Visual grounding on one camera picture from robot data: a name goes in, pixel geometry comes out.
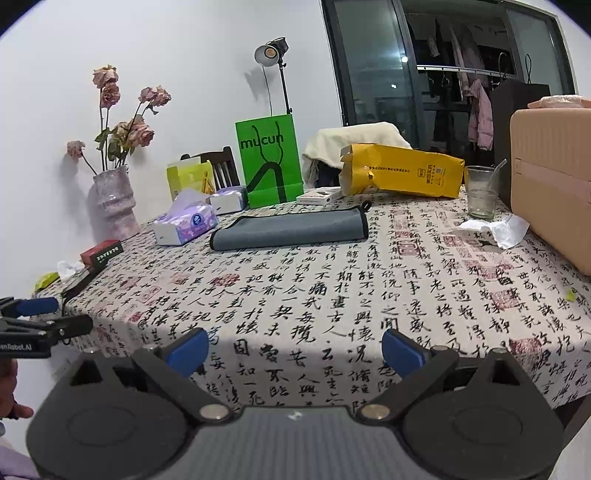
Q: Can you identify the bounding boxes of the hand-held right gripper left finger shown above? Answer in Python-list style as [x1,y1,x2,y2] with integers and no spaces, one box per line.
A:
[69,329,232,423]

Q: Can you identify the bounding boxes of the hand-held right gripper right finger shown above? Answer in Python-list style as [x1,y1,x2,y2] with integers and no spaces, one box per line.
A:
[358,329,519,425]

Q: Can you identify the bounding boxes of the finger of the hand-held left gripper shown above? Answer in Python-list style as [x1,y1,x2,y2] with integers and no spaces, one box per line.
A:
[0,315,94,346]
[0,297,60,320]

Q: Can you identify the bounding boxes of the grey towel with black trim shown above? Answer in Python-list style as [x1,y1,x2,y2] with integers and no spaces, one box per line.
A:
[209,202,373,252]

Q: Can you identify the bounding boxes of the cream towel on chair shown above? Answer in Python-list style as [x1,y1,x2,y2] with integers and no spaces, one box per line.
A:
[302,121,413,189]

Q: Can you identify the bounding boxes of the person's left hand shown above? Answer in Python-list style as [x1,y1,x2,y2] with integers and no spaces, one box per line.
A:
[0,359,35,422]

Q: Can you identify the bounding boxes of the flat black box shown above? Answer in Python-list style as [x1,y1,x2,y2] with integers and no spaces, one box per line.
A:
[60,267,100,299]

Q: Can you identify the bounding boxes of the crumpled white tissue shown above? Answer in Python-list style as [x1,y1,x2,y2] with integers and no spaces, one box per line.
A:
[56,259,86,281]

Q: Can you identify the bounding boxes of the red and black box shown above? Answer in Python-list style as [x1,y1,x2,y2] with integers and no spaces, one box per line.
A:
[79,239,123,273]

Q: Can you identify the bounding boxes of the pink speckled ceramic vase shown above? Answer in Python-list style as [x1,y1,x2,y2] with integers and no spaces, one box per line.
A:
[87,165,140,241]

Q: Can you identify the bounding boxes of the purple tissue pack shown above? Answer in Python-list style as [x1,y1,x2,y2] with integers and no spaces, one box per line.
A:
[152,188,219,246]

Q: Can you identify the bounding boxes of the crumpled white paper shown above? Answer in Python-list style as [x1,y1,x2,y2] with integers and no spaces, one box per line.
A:
[455,213,531,250]

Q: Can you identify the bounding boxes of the small white tissue pack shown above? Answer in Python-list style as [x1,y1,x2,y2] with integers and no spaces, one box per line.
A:
[209,185,250,216]

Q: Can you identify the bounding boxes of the yellow-green carton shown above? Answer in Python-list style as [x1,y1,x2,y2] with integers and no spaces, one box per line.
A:
[166,156,216,202]

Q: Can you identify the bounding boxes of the clear glass cup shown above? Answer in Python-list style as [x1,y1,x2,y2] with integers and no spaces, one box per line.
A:
[464,165,502,220]

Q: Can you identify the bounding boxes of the flat white box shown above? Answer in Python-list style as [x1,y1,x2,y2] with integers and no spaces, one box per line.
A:
[295,186,345,206]

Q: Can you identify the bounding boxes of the yellow paper bag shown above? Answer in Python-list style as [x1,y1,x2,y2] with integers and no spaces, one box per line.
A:
[339,143,466,199]

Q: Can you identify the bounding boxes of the dark wooden chair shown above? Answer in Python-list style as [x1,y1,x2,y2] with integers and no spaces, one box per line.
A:
[180,146,241,191]

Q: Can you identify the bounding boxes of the dried pink roses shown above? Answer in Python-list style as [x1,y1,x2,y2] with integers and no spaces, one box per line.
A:
[66,65,172,176]

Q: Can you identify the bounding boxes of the green paper bag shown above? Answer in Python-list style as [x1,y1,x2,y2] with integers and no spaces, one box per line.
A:
[235,113,305,210]

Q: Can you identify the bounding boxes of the cardboard box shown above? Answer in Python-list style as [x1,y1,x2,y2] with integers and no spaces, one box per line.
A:
[510,105,591,278]

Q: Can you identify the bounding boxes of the hanging pink jacket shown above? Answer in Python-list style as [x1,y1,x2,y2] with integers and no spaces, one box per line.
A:
[463,78,495,152]

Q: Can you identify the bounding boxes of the black paper bag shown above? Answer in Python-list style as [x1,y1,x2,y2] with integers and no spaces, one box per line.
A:
[488,54,551,206]

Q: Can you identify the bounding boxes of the dark framed glass door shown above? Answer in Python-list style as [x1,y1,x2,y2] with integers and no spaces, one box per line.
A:
[320,0,580,155]

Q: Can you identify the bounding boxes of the pink cloth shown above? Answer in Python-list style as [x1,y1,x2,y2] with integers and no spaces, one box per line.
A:
[527,93,591,110]

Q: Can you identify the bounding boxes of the studio light on stand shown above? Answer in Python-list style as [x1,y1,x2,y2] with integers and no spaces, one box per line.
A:
[254,39,294,116]

